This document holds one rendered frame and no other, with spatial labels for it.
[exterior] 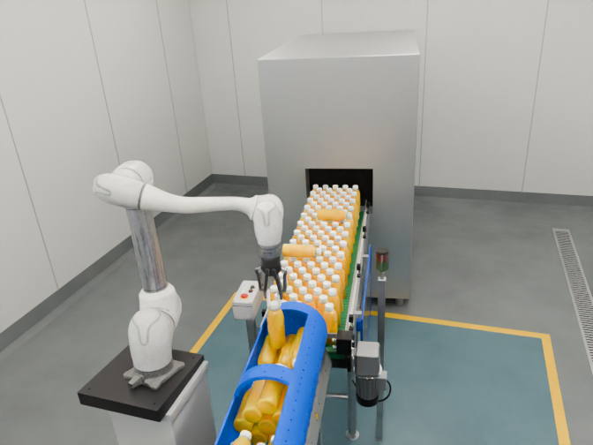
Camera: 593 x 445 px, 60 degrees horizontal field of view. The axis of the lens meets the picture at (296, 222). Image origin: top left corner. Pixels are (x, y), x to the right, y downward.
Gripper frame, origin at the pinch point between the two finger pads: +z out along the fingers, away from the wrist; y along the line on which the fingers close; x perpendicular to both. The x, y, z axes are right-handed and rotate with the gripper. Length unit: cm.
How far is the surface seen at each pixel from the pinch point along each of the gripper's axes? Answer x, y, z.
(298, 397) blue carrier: -38.6, 16.6, 13.5
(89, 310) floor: 161, -210, 131
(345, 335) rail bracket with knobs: 19.9, 26.6, 31.0
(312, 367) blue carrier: -19.9, 18.4, 16.2
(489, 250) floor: 297, 139, 128
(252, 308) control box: 27.6, -18.4, 24.8
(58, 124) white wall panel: 215, -235, -18
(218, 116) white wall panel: 461, -182, 34
